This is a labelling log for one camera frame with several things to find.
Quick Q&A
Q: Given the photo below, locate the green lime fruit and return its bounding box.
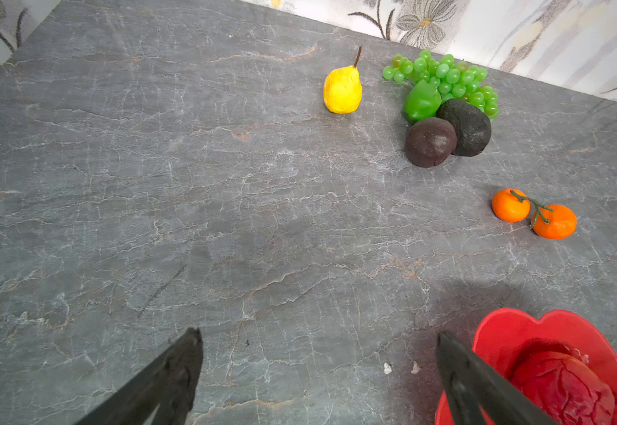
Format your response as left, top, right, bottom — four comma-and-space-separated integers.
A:
402, 81, 441, 124

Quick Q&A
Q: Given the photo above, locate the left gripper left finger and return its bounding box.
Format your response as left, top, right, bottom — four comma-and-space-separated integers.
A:
78, 328, 204, 424

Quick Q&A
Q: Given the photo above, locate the plain orange tangerine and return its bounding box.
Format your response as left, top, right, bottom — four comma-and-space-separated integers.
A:
531, 205, 578, 240

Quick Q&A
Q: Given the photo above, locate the green grape bunch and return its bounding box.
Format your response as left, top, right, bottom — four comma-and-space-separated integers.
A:
382, 51, 500, 120

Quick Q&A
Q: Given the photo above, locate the dark red pomegranate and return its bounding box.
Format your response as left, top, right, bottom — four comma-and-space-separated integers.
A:
511, 352, 615, 424

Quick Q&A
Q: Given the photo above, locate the red flower-shaped fruit bowl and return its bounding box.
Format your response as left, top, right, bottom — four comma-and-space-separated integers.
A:
435, 308, 617, 424

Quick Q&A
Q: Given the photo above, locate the dark avocado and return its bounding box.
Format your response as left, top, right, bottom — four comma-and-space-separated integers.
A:
436, 98, 492, 157

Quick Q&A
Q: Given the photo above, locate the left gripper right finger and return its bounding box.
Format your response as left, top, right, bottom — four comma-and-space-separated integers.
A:
436, 331, 555, 424

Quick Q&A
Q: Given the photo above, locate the orange tangerine with stem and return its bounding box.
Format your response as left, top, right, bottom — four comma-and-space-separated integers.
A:
491, 189, 552, 227

